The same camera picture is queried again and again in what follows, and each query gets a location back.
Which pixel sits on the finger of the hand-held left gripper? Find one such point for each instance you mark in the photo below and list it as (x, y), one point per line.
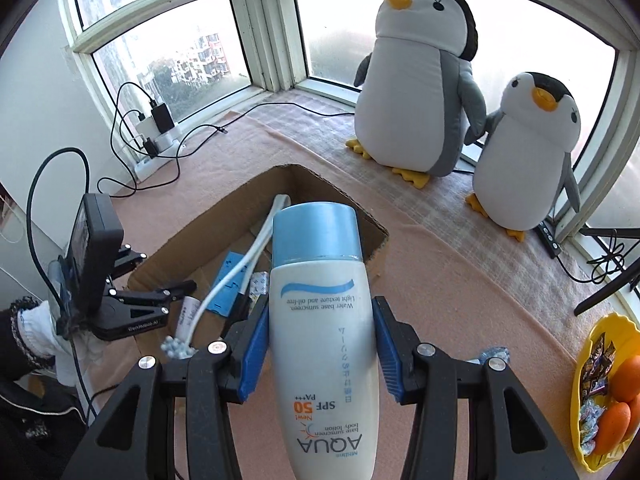
(165, 294)
(127, 256)

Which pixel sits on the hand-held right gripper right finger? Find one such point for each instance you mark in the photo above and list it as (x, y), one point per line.
(387, 355)

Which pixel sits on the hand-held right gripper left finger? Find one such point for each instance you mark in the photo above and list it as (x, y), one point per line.
(252, 355)

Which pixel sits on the small pink white bottle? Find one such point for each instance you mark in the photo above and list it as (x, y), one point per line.
(187, 315)

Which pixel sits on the black lipstick tube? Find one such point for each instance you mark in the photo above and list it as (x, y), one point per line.
(240, 305)

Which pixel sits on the blue phone stand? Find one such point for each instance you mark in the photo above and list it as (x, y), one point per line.
(225, 285)

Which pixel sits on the patterned white lighter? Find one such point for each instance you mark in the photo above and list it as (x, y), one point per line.
(259, 285)

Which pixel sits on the white sunscreen bottle blue cap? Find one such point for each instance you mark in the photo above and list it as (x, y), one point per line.
(320, 335)

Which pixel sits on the brown cardboard box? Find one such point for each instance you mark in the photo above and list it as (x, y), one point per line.
(210, 220)

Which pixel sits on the person's left forearm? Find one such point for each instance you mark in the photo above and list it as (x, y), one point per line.
(10, 345)

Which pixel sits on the person's left hand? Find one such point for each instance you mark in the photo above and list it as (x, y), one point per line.
(40, 330)

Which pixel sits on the pink blanket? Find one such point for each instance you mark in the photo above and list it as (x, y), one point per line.
(450, 285)

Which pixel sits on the clear plastic packet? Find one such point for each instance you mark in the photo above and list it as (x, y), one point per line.
(495, 352)

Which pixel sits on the small black plug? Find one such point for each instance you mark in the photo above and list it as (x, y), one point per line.
(150, 146)

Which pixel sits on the white power strip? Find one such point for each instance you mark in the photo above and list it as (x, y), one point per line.
(167, 140)

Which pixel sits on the white power adapter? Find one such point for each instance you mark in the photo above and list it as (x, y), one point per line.
(146, 126)

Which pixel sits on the black power adapter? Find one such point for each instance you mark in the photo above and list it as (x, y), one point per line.
(162, 117)

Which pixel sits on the power strip with chargers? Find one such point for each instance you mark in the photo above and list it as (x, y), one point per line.
(222, 130)

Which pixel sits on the checkered cloth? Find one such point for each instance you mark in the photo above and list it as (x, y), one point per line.
(450, 210)

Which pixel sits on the person's black clothing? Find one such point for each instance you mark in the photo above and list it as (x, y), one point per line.
(35, 425)

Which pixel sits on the pile of brown wrapped chocolates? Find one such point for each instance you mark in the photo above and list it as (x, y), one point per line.
(597, 365)

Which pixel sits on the pile of blue white candies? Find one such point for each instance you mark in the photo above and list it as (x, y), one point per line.
(590, 425)

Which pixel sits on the small penguin plush toy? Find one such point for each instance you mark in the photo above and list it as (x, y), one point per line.
(520, 170)

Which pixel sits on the yellow plastic bowl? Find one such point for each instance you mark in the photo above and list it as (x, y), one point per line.
(615, 322)

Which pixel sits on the black tripod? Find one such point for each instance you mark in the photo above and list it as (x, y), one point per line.
(610, 289)

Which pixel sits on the orange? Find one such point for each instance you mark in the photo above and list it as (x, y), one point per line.
(627, 377)
(612, 427)
(636, 415)

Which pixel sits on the large penguin plush toy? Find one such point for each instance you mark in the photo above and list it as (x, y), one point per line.
(410, 90)

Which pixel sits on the white window frame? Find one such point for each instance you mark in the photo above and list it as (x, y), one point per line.
(270, 25)

